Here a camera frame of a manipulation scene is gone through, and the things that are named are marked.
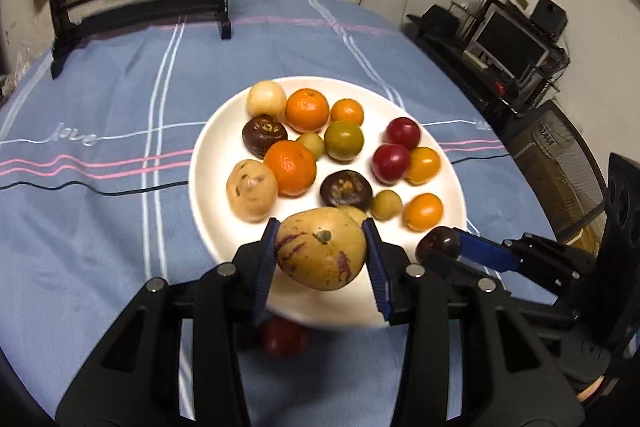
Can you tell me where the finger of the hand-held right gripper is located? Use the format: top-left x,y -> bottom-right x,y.
422,252 -> 576,323
452,227 -> 599,303

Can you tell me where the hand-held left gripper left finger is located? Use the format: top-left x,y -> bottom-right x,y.
56,218 -> 281,427

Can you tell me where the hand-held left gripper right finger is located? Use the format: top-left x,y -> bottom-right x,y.
361,218 -> 586,427

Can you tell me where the dark purple cherry tomato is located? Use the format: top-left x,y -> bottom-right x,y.
416,227 -> 462,264

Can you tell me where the purple-striped beige pepino melon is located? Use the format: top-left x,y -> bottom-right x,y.
275,207 -> 368,292

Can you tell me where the orange cherry tomato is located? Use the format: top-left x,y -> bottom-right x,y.
403,193 -> 444,231
330,98 -> 365,126

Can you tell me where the yellow-green cherry tomato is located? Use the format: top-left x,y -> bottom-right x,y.
324,121 -> 364,162
370,189 -> 403,221

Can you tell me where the red cherry tomato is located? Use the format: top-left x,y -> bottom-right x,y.
371,143 -> 412,185
384,117 -> 421,151
262,318 -> 308,357

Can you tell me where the brown-spotted beige pepino melon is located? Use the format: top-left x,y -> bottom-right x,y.
226,159 -> 279,223

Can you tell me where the dark purple passion fruit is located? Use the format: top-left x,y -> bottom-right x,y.
242,115 -> 289,158
320,170 -> 373,212

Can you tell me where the white oval plate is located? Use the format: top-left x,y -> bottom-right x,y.
188,77 -> 473,330

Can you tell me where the orange tangerine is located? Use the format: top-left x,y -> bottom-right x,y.
263,140 -> 318,198
285,88 -> 330,132

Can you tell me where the yellow-orange cherry tomato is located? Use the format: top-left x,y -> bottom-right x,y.
405,147 -> 442,186

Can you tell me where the cardboard box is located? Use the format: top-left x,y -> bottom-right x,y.
515,117 -> 601,208

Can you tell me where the small green tomato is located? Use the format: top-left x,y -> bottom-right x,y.
296,132 -> 326,160

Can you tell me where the black mesh chair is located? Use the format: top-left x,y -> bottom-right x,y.
500,99 -> 608,253

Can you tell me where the blue striped tablecloth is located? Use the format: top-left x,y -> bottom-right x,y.
0,0 -> 591,427

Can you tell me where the black computer desk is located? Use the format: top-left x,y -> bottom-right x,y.
407,0 -> 571,118

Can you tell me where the black computer monitor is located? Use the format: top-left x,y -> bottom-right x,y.
472,9 -> 551,75

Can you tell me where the black speaker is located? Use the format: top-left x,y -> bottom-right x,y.
530,0 -> 568,35

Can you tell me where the black printer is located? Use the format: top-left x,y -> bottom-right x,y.
407,4 -> 466,42

